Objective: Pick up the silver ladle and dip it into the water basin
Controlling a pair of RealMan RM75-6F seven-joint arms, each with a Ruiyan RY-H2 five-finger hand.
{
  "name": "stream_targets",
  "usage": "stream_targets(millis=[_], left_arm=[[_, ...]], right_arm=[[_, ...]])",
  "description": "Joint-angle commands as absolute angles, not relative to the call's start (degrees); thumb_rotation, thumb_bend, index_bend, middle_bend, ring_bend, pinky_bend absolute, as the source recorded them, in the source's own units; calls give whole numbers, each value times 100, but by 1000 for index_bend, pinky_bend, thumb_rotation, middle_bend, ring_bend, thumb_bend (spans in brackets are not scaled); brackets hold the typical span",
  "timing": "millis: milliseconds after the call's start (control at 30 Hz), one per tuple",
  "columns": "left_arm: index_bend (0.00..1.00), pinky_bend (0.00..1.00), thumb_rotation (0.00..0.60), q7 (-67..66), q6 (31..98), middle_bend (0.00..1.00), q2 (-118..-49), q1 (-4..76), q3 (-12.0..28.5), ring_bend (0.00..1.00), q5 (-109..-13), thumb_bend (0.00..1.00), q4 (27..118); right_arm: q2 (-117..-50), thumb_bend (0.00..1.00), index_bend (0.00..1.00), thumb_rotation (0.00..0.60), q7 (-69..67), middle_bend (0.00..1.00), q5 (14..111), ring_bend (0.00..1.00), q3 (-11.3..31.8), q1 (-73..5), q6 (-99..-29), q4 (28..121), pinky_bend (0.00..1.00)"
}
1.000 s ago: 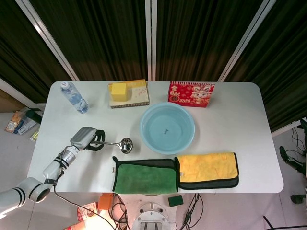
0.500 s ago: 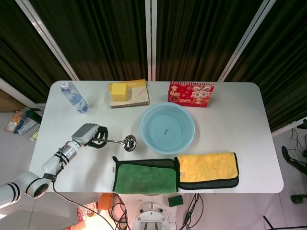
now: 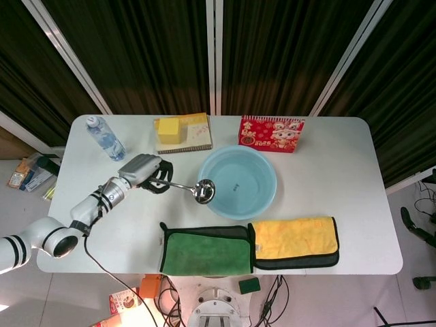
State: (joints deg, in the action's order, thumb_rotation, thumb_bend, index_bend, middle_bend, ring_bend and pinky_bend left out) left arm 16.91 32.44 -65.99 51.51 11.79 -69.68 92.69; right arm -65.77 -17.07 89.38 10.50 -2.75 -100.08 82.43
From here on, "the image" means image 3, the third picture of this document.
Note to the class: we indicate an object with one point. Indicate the clear box with packets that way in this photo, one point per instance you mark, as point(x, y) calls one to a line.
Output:
point(32, 175)

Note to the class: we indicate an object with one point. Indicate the black chair base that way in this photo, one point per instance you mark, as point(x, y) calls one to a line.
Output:
point(419, 231)

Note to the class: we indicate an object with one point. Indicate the white partition post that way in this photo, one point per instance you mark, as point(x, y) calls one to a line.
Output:
point(214, 58)
point(68, 58)
point(354, 58)

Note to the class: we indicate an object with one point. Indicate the orange box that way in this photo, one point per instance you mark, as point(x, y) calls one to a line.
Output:
point(150, 287)

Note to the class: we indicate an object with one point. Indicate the spiral bound notebook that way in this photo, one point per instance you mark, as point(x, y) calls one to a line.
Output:
point(199, 136)

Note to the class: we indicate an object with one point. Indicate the yellow cube block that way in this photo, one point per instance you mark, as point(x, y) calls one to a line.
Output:
point(170, 131)

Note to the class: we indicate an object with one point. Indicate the clear plastic water bottle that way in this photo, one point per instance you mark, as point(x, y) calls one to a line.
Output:
point(107, 139)

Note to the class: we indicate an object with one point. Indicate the light blue plastic basin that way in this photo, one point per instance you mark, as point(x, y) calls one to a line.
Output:
point(245, 204)

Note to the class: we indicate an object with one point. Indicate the red snack packet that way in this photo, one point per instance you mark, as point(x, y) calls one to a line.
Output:
point(123, 302)

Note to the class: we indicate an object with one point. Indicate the red desk calendar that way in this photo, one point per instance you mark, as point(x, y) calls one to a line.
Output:
point(269, 136)

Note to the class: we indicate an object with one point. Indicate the green sponge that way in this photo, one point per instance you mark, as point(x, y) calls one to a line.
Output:
point(249, 286)

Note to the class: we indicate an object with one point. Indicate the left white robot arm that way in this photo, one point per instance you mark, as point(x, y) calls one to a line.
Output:
point(85, 207)

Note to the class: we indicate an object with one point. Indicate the yellow microfibre cloth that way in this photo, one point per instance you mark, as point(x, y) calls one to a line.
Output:
point(293, 238)

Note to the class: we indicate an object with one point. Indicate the green microfibre cloth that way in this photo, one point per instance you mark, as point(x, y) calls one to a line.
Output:
point(207, 252)

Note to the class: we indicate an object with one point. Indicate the stainless steel ladle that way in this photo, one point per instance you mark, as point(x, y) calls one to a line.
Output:
point(204, 191)

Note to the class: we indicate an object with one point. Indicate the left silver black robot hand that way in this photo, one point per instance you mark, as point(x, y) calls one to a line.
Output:
point(138, 168)

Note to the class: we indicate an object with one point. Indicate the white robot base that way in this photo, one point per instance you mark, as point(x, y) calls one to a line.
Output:
point(216, 306)

